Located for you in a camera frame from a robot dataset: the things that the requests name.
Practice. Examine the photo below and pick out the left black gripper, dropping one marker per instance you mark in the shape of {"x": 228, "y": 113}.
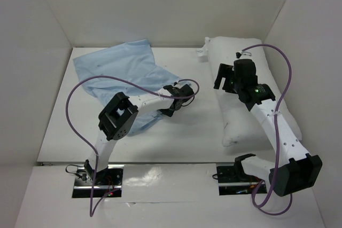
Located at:
{"x": 166, "y": 112}

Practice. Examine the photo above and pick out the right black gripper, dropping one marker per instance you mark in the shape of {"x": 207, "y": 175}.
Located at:
{"x": 224, "y": 77}

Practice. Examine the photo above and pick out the light blue pillowcase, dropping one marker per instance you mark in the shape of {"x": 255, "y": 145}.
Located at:
{"x": 132, "y": 61}

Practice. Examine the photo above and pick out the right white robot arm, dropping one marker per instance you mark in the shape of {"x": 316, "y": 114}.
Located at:
{"x": 296, "y": 168}

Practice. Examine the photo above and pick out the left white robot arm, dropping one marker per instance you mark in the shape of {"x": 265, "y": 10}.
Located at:
{"x": 118, "y": 117}

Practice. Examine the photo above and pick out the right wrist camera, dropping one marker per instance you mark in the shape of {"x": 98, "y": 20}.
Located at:
{"x": 239, "y": 54}

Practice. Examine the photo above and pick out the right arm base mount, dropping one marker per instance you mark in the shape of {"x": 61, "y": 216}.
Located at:
{"x": 231, "y": 183}

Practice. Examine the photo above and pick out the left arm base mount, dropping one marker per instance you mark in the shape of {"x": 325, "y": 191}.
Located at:
{"x": 110, "y": 183}

